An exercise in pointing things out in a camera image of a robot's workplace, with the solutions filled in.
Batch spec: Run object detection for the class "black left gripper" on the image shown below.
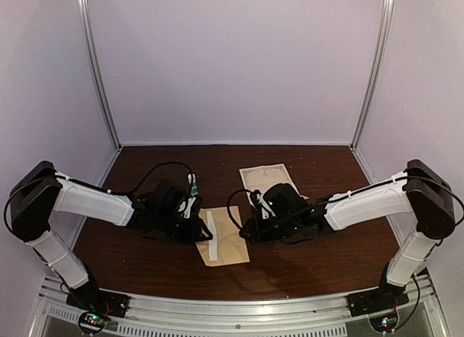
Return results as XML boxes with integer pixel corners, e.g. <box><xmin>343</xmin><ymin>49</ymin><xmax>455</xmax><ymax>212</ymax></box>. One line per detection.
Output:
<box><xmin>154</xmin><ymin>209</ymin><xmax>212</xmax><ymax>245</ymax></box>

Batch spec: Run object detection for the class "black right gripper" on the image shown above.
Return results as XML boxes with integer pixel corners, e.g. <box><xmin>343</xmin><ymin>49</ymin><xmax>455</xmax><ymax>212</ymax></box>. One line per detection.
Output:
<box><xmin>239</xmin><ymin>215</ymin><xmax>299</xmax><ymax>245</ymax></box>

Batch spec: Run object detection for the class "ornate letter sheet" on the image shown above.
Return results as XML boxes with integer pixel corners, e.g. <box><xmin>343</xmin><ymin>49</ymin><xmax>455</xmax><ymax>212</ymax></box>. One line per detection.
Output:
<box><xmin>207</xmin><ymin>211</ymin><xmax>218</xmax><ymax>262</ymax></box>
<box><xmin>239</xmin><ymin>163</ymin><xmax>298</xmax><ymax>194</ymax></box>

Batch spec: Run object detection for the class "brown kraft envelope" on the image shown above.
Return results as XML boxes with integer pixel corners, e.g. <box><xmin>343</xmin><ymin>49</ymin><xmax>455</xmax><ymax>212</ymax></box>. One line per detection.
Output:
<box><xmin>196</xmin><ymin>206</ymin><xmax>250</xmax><ymax>267</ymax></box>

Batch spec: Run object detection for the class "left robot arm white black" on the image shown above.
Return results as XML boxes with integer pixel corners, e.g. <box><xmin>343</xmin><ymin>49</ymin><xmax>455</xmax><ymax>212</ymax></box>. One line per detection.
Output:
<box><xmin>3</xmin><ymin>161</ymin><xmax>214</xmax><ymax>311</ymax></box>

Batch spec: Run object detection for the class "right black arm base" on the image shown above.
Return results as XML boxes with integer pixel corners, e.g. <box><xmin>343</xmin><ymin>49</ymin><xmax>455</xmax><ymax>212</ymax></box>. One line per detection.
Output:
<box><xmin>347</xmin><ymin>279</ymin><xmax>410</xmax><ymax>317</ymax></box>

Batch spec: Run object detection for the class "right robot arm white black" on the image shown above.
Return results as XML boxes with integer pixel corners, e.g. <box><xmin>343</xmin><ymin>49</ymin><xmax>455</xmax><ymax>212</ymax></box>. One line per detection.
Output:
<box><xmin>239</xmin><ymin>159</ymin><xmax>461</xmax><ymax>309</ymax></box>

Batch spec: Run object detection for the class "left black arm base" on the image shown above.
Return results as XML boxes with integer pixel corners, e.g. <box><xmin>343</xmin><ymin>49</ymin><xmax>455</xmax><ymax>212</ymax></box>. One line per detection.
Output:
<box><xmin>66</xmin><ymin>276</ymin><xmax>129</xmax><ymax>318</ymax></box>

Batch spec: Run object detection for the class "small green glue stick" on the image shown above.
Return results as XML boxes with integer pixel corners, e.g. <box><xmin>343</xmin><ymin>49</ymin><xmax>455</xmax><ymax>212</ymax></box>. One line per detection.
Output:
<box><xmin>188</xmin><ymin>173</ymin><xmax>199</xmax><ymax>198</ymax></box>

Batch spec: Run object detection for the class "left round circuit board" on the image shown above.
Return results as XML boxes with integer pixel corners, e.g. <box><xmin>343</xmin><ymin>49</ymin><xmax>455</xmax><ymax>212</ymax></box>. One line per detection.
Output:
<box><xmin>78</xmin><ymin>312</ymin><xmax>109</xmax><ymax>334</ymax></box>

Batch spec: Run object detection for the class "round circuit board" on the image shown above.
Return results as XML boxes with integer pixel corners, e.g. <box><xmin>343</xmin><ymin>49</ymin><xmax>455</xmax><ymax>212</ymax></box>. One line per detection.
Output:
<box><xmin>78</xmin><ymin>312</ymin><xmax>109</xmax><ymax>334</ymax></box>
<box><xmin>369</xmin><ymin>312</ymin><xmax>399</xmax><ymax>333</ymax></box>

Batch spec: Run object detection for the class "right round circuit board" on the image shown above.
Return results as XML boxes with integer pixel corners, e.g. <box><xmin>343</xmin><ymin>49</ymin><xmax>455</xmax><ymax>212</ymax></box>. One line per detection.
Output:
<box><xmin>369</xmin><ymin>312</ymin><xmax>399</xmax><ymax>333</ymax></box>

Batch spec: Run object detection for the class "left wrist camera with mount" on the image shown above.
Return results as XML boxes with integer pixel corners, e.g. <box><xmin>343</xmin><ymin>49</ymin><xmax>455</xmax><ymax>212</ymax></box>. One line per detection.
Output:
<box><xmin>178</xmin><ymin>195</ymin><xmax>202</xmax><ymax>219</ymax></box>

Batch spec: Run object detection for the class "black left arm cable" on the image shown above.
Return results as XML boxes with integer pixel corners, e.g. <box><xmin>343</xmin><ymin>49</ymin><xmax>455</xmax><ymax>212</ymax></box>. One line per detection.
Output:
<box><xmin>108</xmin><ymin>162</ymin><xmax>195</xmax><ymax>196</ymax></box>

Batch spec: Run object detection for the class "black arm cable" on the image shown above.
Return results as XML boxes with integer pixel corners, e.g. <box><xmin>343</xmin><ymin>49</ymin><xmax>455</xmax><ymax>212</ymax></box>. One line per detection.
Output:
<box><xmin>226</xmin><ymin>189</ymin><xmax>327</xmax><ymax>244</ymax></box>
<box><xmin>108</xmin><ymin>162</ymin><xmax>195</xmax><ymax>196</ymax></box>

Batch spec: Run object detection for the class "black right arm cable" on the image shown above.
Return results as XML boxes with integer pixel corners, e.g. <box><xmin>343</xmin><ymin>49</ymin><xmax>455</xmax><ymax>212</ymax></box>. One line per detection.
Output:
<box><xmin>226</xmin><ymin>189</ymin><xmax>327</xmax><ymax>244</ymax></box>

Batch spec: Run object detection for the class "front aluminium slotted rail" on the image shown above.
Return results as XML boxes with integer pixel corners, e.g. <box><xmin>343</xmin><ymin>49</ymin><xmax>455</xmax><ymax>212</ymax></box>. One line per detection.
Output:
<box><xmin>26</xmin><ymin>274</ymin><xmax>451</xmax><ymax>336</ymax></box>

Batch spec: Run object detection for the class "left aluminium frame post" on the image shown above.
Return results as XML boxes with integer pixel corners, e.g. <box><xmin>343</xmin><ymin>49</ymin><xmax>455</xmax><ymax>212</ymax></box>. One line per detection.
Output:
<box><xmin>77</xmin><ymin>0</ymin><xmax>122</xmax><ymax>151</ymax></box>

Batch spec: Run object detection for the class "aluminium frame post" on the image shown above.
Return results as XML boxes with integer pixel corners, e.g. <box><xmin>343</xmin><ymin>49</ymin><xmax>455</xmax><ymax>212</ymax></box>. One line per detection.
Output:
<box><xmin>77</xmin><ymin>0</ymin><xmax>122</xmax><ymax>151</ymax></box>
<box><xmin>350</xmin><ymin>0</ymin><xmax>394</xmax><ymax>151</ymax></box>

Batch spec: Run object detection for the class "right aluminium frame post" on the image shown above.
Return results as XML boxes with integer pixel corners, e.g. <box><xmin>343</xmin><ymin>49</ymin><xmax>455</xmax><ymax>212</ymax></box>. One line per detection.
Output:
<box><xmin>350</xmin><ymin>0</ymin><xmax>394</xmax><ymax>151</ymax></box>

